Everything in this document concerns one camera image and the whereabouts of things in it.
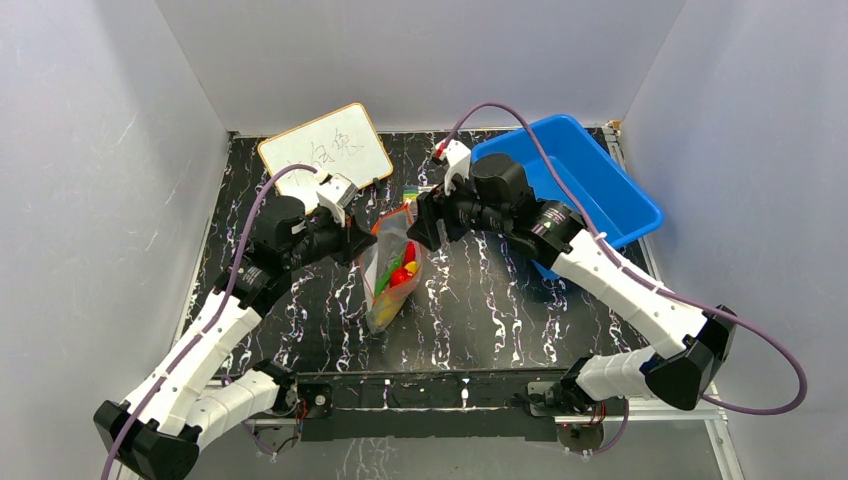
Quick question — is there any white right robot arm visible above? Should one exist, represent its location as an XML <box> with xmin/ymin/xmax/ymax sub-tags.
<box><xmin>407</xmin><ymin>151</ymin><xmax>734</xmax><ymax>414</ymax></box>

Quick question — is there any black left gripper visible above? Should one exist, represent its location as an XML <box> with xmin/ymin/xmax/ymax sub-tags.
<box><xmin>285</xmin><ymin>206</ymin><xmax>378</xmax><ymax>271</ymax></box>

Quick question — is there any blue plastic bin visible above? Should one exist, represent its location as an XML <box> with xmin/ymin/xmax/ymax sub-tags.
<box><xmin>471</xmin><ymin>114</ymin><xmax>664</xmax><ymax>249</ymax></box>

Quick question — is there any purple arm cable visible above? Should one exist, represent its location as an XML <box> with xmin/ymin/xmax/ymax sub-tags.
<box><xmin>437</xmin><ymin>101</ymin><xmax>810</xmax><ymax>417</ymax></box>
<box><xmin>99</xmin><ymin>163</ymin><xmax>326</xmax><ymax>480</ymax></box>

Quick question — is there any red chili pepper toy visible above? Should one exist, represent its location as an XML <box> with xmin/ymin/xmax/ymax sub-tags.
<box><xmin>403</xmin><ymin>241</ymin><xmax>417</xmax><ymax>265</ymax></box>

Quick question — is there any marker pen pack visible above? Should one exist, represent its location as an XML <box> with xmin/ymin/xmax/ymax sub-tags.
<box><xmin>402</xmin><ymin>185</ymin><xmax>434</xmax><ymax>204</ymax></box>

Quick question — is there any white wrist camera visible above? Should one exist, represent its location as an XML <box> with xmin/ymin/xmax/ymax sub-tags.
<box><xmin>314</xmin><ymin>170</ymin><xmax>358</xmax><ymax>226</ymax></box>
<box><xmin>432</xmin><ymin>138</ymin><xmax>471</xmax><ymax>196</ymax></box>

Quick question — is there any red strawberry toy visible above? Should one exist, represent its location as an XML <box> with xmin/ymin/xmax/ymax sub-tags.
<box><xmin>389</xmin><ymin>266</ymin><xmax>414</xmax><ymax>288</ymax></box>

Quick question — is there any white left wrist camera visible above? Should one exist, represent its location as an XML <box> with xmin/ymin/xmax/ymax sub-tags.
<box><xmin>314</xmin><ymin>170</ymin><xmax>358</xmax><ymax>226</ymax></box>

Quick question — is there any green vegetable toy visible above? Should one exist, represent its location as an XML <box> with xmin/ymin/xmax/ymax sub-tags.
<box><xmin>374</xmin><ymin>256</ymin><xmax>401</xmax><ymax>297</ymax></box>

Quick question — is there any yellow banana toy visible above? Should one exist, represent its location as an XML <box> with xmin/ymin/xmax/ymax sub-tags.
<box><xmin>372</xmin><ymin>261</ymin><xmax>420</xmax><ymax>329</ymax></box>

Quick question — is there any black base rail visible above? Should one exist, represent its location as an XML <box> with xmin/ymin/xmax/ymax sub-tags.
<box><xmin>139</xmin><ymin>367</ymin><xmax>727</xmax><ymax>445</ymax></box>

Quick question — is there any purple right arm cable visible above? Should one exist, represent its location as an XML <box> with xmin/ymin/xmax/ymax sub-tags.
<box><xmin>437</xmin><ymin>101</ymin><xmax>810</xmax><ymax>417</ymax></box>

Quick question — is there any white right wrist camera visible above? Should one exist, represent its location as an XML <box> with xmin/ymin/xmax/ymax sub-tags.
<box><xmin>432</xmin><ymin>138</ymin><xmax>471</xmax><ymax>196</ymax></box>

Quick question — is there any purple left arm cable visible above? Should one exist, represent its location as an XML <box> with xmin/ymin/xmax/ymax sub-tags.
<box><xmin>99</xmin><ymin>163</ymin><xmax>326</xmax><ymax>480</ymax></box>

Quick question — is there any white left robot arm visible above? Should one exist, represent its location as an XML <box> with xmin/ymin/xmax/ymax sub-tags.
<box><xmin>94</xmin><ymin>195</ymin><xmax>376</xmax><ymax>479</ymax></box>

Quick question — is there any clear zip top bag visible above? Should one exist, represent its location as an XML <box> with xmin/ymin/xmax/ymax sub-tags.
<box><xmin>358</xmin><ymin>204</ymin><xmax>424</xmax><ymax>334</ymax></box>

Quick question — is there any yellow framed whiteboard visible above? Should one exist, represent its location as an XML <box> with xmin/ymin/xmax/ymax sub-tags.
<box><xmin>257</xmin><ymin>103</ymin><xmax>394</xmax><ymax>189</ymax></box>

